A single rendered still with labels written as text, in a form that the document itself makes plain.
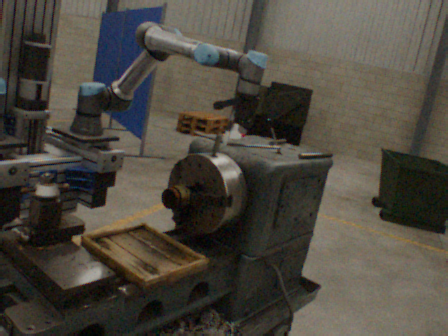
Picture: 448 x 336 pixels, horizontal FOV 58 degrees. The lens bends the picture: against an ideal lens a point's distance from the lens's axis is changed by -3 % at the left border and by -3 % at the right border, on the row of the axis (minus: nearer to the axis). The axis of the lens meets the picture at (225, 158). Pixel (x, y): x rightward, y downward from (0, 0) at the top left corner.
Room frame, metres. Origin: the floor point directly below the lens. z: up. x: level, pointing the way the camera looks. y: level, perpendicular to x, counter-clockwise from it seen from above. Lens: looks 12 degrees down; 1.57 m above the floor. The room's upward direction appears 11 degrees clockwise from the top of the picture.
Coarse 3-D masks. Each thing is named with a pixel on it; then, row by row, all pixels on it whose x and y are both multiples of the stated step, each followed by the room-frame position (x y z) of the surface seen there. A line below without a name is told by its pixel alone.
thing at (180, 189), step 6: (174, 186) 1.46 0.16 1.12; (180, 186) 1.48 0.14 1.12; (162, 192) 1.46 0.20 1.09; (168, 192) 1.47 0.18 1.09; (174, 192) 1.43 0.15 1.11; (180, 192) 1.44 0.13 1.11; (186, 192) 1.46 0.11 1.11; (162, 198) 1.46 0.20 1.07; (168, 198) 1.48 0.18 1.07; (174, 198) 1.42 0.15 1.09; (180, 198) 1.44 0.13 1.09; (186, 198) 1.45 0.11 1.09; (168, 204) 1.45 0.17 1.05; (174, 204) 1.42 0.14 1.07; (180, 204) 1.44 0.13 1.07; (186, 204) 1.46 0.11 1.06
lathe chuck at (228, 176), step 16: (192, 160) 1.58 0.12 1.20; (208, 160) 1.53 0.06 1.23; (224, 160) 1.58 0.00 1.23; (208, 176) 1.52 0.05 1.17; (224, 176) 1.49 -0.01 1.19; (224, 192) 1.47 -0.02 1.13; (240, 192) 1.53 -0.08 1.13; (208, 208) 1.51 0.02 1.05; (224, 208) 1.46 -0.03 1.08; (240, 208) 1.53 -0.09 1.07; (192, 224) 1.54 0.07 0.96; (208, 224) 1.50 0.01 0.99; (224, 224) 1.50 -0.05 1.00
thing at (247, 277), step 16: (176, 224) 1.82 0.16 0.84; (208, 240) 1.68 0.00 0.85; (304, 240) 1.91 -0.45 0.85; (272, 256) 1.70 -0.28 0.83; (288, 256) 1.82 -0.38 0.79; (304, 256) 1.96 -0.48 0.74; (240, 272) 1.56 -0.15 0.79; (256, 272) 1.62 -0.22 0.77; (272, 272) 1.73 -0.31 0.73; (288, 272) 1.85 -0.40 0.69; (240, 288) 1.56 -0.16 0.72; (256, 288) 1.64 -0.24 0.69; (272, 288) 1.76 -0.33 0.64; (288, 288) 1.90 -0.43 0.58; (224, 304) 1.59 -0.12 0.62; (240, 304) 1.57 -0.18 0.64; (256, 304) 1.67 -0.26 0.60; (272, 304) 1.77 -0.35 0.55; (240, 320) 1.58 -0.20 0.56
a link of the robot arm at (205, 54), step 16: (144, 32) 1.66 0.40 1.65; (160, 32) 1.64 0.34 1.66; (144, 48) 1.73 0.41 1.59; (160, 48) 1.63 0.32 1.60; (176, 48) 1.56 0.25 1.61; (192, 48) 1.51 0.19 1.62; (208, 48) 1.45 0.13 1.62; (224, 48) 1.54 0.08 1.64; (208, 64) 1.47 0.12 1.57; (224, 64) 1.52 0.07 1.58
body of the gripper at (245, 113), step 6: (246, 96) 1.52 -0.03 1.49; (252, 96) 1.53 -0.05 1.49; (246, 102) 1.54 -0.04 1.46; (252, 102) 1.53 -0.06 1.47; (258, 102) 1.55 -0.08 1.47; (234, 108) 1.54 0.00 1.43; (240, 108) 1.54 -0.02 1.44; (246, 108) 1.54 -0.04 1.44; (252, 108) 1.53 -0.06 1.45; (240, 114) 1.52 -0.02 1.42; (246, 114) 1.52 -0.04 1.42; (252, 114) 1.52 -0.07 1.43; (240, 120) 1.54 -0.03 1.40; (246, 120) 1.52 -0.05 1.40; (252, 120) 1.52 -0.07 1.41; (246, 126) 1.52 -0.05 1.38
